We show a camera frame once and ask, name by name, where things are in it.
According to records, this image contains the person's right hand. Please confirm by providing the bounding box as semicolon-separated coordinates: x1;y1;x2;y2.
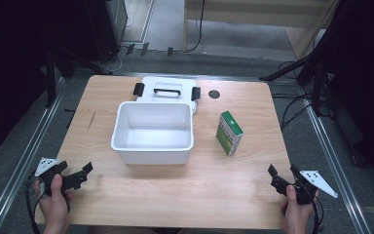
279;184;319;234

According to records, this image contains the person's left hand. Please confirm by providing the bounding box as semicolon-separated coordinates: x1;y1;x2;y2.
33;174;74;234

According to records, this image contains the light wooden furniture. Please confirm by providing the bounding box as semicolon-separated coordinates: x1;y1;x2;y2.
182;0;340;59

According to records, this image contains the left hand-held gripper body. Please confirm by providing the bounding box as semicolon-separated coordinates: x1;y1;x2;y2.
34;157;90;198

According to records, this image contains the black curtain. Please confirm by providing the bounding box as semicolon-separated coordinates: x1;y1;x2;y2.
316;0;374;178
0;0;94;161

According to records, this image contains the black tripod stand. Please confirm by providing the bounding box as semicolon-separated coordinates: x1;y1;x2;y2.
43;45;112;109
258;53;334;118

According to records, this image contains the white floor cable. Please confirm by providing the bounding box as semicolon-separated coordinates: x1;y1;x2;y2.
105;45;134;73

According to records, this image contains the black cabinet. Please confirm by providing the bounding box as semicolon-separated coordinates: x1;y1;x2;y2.
86;0;129;62

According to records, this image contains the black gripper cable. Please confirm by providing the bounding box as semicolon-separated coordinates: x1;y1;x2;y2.
24;175;47;234
311;194;326;234

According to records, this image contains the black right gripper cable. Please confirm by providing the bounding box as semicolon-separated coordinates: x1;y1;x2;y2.
311;194;326;234

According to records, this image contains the black floor cable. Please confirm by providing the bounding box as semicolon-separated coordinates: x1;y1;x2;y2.
271;92;316;131

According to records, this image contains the white lid with black handle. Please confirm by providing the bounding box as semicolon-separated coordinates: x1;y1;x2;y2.
132;75;202;115

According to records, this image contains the white plastic storage box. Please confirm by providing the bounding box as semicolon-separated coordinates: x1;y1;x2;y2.
110;100;195;166

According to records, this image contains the green and white carton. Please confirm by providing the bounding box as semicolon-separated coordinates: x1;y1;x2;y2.
215;110;244;157

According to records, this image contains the black hanging cable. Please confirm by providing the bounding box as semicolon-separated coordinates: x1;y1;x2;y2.
187;0;206;54

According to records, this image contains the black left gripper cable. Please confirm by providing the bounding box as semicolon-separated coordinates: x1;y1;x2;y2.
24;175;47;234

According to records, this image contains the metal floor rail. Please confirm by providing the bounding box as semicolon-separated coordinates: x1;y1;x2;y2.
0;76;68;234
298;86;373;234

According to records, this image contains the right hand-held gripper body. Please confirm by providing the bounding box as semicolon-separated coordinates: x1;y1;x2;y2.
270;169;339;207

